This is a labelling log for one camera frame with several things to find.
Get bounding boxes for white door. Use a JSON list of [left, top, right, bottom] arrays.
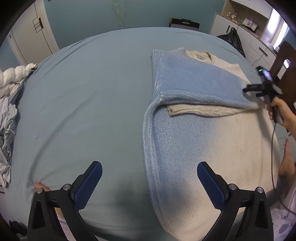
[[7, 0, 60, 67]]

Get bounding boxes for black and grey box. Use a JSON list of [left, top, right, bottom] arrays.
[[169, 18, 200, 32]]

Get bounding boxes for person's right foot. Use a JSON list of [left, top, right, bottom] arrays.
[[278, 138, 296, 179]]

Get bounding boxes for brown wooden chair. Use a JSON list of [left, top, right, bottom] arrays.
[[269, 40, 296, 113]]

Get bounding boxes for black garbage bag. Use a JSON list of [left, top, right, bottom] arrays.
[[216, 27, 246, 58]]

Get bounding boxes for person's right forearm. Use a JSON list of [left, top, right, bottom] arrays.
[[287, 109, 296, 141]]

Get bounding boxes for light pink pajama pants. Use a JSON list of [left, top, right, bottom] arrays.
[[54, 191, 296, 241]]

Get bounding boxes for purple and white box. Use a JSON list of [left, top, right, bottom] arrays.
[[245, 18, 258, 29]]

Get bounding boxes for blue and white knit sweater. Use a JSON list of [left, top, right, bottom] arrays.
[[142, 47, 282, 241]]

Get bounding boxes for white cable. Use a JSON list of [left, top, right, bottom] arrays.
[[253, 51, 266, 68]]

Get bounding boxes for grey crumpled cloth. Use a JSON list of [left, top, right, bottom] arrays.
[[0, 91, 26, 188]]

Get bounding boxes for white wall cabinet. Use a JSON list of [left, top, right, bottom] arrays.
[[209, 0, 289, 78]]

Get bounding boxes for yellow cable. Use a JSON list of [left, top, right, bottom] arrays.
[[111, 0, 127, 27]]

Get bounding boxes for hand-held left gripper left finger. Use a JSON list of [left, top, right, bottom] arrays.
[[27, 161, 103, 241]]

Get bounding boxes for door handle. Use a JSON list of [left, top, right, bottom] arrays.
[[32, 17, 44, 33]]

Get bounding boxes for bed with blue sheet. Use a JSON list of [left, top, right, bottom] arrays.
[[5, 27, 290, 241]]

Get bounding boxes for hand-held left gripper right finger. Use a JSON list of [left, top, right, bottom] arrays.
[[196, 161, 274, 241]]

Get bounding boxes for person's right hand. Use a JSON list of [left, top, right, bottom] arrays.
[[265, 97, 294, 129]]

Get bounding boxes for white down jacket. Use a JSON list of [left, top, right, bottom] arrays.
[[0, 63, 38, 98]]

